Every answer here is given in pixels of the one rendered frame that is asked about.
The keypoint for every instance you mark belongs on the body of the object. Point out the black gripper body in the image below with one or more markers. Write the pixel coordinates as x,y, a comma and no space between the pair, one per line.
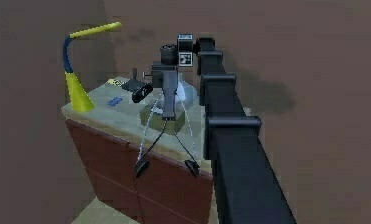
169,86

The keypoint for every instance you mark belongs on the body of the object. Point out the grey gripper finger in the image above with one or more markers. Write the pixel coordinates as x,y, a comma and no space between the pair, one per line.
192,167
141,166

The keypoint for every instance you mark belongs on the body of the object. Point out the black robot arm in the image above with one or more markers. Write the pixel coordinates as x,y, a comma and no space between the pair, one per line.
241,166

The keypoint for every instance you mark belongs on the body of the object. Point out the olive green tissue box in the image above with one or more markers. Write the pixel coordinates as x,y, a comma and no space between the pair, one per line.
149,121

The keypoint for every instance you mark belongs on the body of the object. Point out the black remote control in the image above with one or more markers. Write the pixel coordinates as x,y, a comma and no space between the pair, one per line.
142,92

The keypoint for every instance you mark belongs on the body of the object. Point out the red-brown chest of drawers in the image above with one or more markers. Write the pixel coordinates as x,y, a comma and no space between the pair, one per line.
109,150

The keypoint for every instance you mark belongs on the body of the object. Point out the yellow and black flat book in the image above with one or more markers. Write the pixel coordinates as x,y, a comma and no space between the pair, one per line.
115,82

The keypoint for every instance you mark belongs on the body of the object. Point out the small blue flat card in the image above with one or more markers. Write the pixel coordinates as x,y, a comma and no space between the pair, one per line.
114,101

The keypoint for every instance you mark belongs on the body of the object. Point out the yellow and blue desk lamp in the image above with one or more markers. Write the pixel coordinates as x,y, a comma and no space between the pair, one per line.
78,96

